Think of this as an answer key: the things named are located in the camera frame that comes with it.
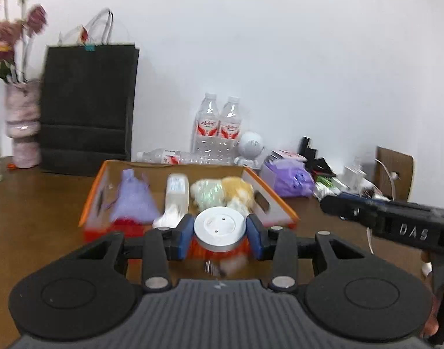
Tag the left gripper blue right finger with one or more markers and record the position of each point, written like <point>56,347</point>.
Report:
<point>257,236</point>

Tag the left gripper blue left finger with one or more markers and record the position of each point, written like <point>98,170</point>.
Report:
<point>182,237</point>

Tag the round white lidded tin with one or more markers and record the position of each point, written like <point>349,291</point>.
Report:
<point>219,229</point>

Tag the orange white plush toy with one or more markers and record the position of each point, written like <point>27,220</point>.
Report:
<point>238,194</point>

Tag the red fabric rose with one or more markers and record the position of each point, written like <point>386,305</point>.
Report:
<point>129,227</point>

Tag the person's right hand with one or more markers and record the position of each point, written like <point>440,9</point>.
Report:
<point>431,326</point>

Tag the white bottle in box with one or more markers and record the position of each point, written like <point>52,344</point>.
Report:
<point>176,202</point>

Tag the small black sachet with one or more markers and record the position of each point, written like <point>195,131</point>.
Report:
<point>214,269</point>

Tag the iridescent wrapped ball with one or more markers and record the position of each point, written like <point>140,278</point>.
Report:
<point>207,193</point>

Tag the purple pouch in box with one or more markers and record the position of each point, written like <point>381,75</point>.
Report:
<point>134,201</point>

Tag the purple tissue pack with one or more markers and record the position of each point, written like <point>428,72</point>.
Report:
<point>288,178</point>

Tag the white battery pack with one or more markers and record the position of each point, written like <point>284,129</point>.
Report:
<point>322,190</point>

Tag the lying water bottle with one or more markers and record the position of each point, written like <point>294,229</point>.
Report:
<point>177,157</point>

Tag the white charger plugs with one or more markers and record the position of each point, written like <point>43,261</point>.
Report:
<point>352,177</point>

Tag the black lipstick tubes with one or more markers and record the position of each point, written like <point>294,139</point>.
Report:
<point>306,151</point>

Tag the left water bottle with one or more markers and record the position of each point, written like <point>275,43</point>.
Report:
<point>206,125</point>

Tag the right water bottle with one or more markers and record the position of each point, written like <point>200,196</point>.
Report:
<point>229,127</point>

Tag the black paper bag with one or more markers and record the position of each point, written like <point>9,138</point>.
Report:
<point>87,101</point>

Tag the pink textured vase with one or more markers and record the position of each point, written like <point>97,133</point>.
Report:
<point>23,122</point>

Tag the dried pink flowers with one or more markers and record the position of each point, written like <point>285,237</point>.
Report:
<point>16,38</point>

